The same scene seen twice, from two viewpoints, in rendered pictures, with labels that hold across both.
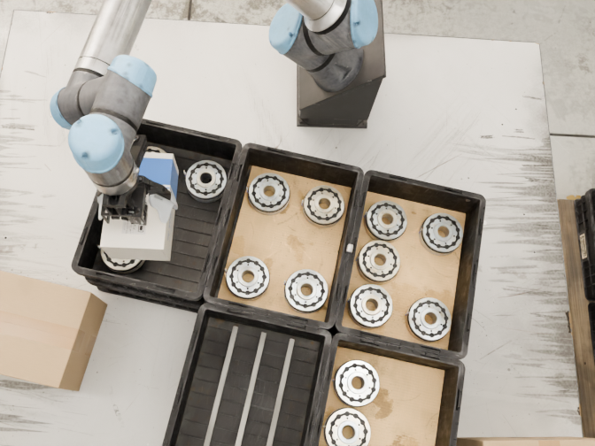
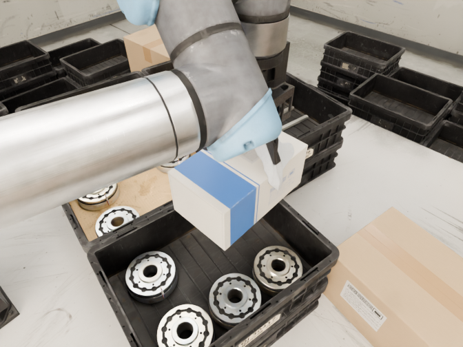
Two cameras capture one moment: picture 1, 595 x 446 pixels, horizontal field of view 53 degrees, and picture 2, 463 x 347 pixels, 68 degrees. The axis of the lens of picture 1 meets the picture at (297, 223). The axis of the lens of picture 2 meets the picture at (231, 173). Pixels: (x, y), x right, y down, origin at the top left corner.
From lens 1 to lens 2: 1.16 m
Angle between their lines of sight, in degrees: 58
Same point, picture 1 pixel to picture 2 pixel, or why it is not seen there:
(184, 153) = (140, 329)
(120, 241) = (284, 138)
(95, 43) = (122, 96)
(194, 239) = (209, 242)
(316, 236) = (127, 182)
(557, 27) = not seen: outside the picture
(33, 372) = (410, 227)
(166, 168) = (188, 164)
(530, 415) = not seen: hidden behind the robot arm
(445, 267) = not seen: hidden behind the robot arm
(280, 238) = (149, 198)
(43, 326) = (388, 253)
